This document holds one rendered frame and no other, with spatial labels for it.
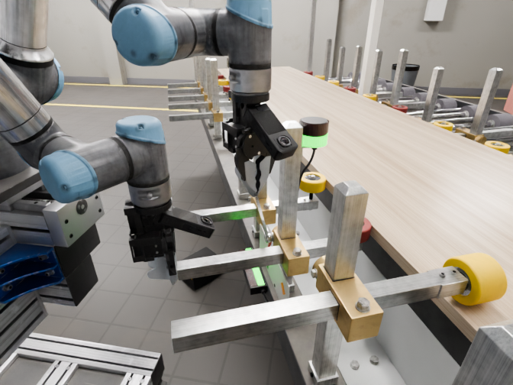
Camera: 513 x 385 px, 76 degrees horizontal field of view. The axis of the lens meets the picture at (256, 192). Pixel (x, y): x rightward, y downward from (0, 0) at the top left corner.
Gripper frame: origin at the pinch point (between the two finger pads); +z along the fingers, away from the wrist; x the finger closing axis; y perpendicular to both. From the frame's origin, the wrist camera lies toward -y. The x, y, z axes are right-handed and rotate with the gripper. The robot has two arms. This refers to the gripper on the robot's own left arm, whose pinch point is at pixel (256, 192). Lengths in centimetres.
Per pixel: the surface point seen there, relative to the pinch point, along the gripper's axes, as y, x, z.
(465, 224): -24, -43, 11
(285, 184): -1.4, -6.6, -0.6
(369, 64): 89, -144, -6
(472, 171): -10, -76, 11
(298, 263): -8.7, -5.3, 15.2
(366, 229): -12.9, -21.2, 10.1
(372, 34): 90, -143, -22
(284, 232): -1.5, -6.8, 11.9
